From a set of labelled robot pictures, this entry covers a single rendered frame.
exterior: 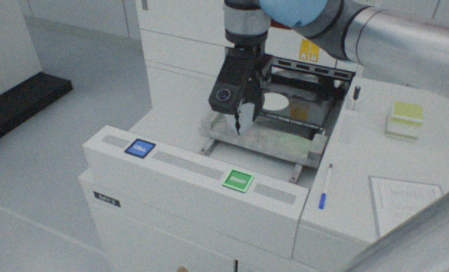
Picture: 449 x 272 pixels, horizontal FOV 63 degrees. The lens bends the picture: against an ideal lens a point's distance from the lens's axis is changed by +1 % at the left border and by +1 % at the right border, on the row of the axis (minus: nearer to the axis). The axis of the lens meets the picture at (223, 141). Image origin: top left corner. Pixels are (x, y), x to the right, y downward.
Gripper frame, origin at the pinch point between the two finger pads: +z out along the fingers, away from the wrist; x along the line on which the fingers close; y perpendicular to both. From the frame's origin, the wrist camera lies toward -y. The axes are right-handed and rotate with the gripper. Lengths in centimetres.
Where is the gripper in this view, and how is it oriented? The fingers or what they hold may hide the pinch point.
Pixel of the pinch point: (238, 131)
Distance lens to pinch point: 71.3
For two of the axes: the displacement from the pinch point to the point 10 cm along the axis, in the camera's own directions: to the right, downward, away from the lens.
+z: 0.0, 7.7, 6.4
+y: 4.2, -5.8, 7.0
